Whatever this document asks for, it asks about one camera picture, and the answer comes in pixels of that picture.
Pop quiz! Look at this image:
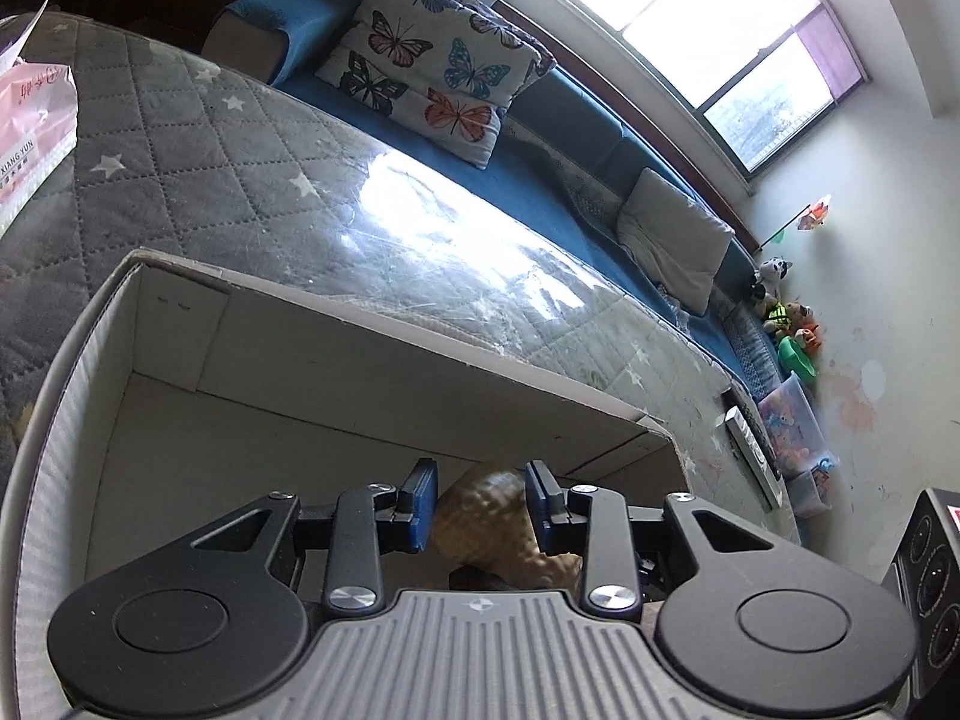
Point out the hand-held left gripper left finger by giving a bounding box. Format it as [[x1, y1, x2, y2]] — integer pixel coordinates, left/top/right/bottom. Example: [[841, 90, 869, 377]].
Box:
[[191, 457, 440, 614]]

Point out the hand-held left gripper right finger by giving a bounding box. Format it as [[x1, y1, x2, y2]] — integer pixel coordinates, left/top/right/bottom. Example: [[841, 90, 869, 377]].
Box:
[[525, 460, 782, 610]]

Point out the brown textured toy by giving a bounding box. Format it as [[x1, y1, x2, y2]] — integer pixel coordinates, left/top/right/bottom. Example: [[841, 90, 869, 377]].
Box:
[[431, 465, 582, 590]]

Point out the cardboard box with white inside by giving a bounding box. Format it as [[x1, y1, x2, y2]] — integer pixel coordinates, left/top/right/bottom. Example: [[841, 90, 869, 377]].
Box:
[[0, 247, 687, 720]]

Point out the white remote control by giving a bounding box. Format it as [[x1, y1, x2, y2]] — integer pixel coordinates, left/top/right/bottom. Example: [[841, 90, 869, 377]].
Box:
[[724, 405, 785, 511]]

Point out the clear plastic storage box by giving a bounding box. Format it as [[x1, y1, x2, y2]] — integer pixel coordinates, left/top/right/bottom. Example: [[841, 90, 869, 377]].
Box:
[[757, 379, 827, 482]]

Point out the green plastic toy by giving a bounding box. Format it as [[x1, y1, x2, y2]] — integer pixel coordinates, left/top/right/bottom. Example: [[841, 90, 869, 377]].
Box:
[[776, 336, 822, 381]]

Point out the white cushion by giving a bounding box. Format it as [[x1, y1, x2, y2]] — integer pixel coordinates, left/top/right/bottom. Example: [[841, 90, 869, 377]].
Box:
[[615, 167, 736, 316]]

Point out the yellow green plush toy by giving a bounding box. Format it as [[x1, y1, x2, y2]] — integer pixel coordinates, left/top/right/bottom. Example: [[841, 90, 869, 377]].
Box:
[[761, 300, 815, 338]]

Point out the blue sofa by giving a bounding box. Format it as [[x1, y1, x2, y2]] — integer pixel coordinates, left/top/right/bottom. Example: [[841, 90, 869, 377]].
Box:
[[202, 0, 803, 466]]

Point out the black and white plush toy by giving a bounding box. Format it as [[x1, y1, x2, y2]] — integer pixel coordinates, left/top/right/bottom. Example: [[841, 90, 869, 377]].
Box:
[[752, 256, 796, 302]]

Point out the black speaker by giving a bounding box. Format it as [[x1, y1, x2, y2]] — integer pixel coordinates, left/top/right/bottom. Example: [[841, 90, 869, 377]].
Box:
[[881, 487, 960, 698]]

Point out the colourful pinwheel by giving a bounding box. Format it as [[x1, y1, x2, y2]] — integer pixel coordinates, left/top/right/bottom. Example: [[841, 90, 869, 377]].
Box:
[[757, 195, 833, 252]]

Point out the large butterfly print pillow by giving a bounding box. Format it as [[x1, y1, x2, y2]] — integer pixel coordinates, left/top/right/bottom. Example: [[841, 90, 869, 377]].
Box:
[[315, 0, 547, 170]]

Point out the window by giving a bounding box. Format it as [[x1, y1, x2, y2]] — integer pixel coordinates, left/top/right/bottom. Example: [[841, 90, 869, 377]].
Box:
[[495, 0, 867, 181]]

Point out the pink tissue pack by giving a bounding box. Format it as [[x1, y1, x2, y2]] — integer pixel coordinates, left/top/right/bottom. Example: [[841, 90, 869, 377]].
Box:
[[0, 0, 78, 233]]

